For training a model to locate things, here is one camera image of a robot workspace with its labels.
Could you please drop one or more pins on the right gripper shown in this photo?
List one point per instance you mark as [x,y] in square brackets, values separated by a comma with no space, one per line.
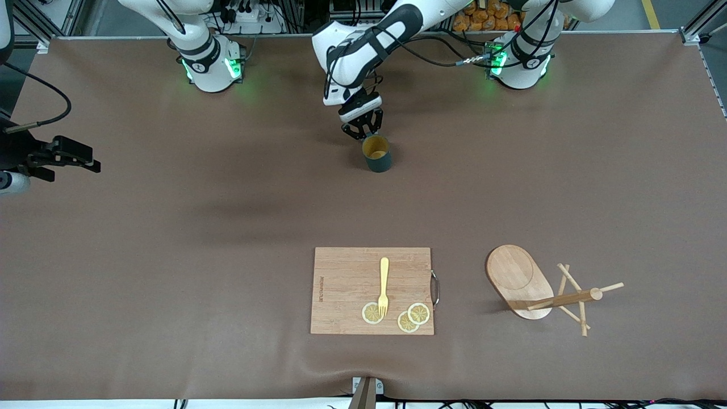
[24,154]

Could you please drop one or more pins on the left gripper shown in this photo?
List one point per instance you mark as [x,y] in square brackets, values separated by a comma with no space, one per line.
[362,122]

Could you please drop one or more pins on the dark green cup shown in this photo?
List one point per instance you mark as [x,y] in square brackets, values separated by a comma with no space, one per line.
[377,165]

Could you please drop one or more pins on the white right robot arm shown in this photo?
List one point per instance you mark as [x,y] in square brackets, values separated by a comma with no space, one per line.
[207,68]

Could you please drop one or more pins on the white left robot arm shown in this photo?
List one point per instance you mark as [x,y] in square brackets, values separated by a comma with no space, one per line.
[363,45]

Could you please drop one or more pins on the wooden mug rack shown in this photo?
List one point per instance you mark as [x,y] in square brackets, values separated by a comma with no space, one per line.
[514,272]

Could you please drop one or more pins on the yellow plastic fork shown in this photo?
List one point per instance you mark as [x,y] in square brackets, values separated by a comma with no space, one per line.
[384,275]

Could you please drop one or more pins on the white power strip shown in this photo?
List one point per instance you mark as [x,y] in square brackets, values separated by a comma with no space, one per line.
[255,14]

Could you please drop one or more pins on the orange bread bag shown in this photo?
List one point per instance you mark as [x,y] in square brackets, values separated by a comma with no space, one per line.
[483,23]

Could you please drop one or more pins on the wooden cutting board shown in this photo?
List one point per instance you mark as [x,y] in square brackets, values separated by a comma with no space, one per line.
[346,284]

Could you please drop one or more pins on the yellow lemon slice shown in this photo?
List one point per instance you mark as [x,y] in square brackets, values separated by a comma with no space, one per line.
[405,325]
[369,314]
[420,313]

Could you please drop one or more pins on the aluminium frame profile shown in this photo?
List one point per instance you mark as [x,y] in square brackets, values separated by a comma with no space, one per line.
[693,35]
[34,23]

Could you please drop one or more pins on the metal table edge bracket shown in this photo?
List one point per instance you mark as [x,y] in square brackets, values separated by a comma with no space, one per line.
[366,395]

